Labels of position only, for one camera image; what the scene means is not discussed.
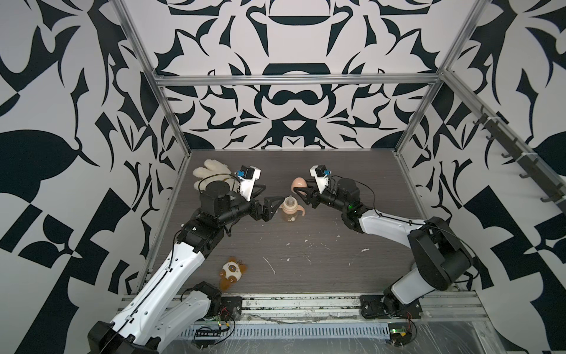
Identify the pink bottle cap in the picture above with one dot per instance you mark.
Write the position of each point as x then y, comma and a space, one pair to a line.
298, 183

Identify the white plush dog toy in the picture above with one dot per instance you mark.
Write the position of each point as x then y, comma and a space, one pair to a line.
213, 170

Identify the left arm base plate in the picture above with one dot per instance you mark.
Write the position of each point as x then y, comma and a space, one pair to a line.
226, 307

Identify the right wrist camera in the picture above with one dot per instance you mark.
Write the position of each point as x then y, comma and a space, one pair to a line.
319, 176

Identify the left electronics board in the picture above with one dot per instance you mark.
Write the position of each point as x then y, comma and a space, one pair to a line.
207, 336

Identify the small brown white plush toy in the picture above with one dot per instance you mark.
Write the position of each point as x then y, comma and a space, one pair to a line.
231, 273

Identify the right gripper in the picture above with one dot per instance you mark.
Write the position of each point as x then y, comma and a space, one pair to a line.
311, 196

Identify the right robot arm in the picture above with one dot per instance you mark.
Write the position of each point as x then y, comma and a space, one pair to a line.
440, 257

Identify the right electronics board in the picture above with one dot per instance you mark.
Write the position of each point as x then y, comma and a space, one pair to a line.
401, 335

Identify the black wall hook rack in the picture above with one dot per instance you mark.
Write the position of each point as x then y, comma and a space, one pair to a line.
532, 163

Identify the white perforated cable duct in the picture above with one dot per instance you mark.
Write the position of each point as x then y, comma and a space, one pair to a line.
379, 331

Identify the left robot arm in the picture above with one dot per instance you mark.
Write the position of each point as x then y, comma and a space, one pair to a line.
149, 324

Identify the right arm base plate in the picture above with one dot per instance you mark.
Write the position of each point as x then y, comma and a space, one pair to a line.
387, 307

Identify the cream bottle collar with straw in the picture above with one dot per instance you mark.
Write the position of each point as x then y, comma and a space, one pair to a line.
290, 205

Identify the electronics board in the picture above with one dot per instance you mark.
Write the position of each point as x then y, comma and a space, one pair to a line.
401, 335
207, 336

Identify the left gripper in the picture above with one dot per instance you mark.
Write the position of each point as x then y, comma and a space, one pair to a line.
256, 214

